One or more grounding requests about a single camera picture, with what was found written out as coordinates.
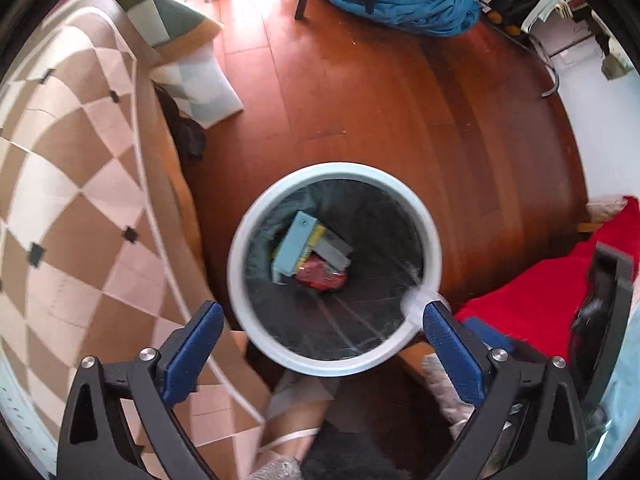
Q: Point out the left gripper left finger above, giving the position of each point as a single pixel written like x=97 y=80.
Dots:
x=95 y=440

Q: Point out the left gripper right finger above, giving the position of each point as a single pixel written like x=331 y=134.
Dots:
x=553 y=444

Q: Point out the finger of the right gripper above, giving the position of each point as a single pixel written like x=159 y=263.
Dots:
x=600 y=324

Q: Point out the blue white long box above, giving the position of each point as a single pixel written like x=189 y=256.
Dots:
x=294 y=243

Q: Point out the crushed red soda can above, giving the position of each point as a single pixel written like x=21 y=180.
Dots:
x=319 y=275

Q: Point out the white barcode carton box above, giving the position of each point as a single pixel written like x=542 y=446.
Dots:
x=334 y=251

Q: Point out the yellow cigarette box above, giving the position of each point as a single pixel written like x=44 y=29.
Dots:
x=313 y=239

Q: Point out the white round trash bin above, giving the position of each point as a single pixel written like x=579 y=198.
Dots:
x=395 y=252

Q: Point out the red blanket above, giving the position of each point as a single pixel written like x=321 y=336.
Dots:
x=539 y=305

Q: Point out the light blue quilt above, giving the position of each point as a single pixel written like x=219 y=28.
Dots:
x=620 y=402

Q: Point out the checkered brown white tablecloth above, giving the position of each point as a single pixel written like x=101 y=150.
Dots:
x=100 y=247

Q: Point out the black fuzzy trouser leg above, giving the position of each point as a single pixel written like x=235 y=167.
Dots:
x=340 y=455

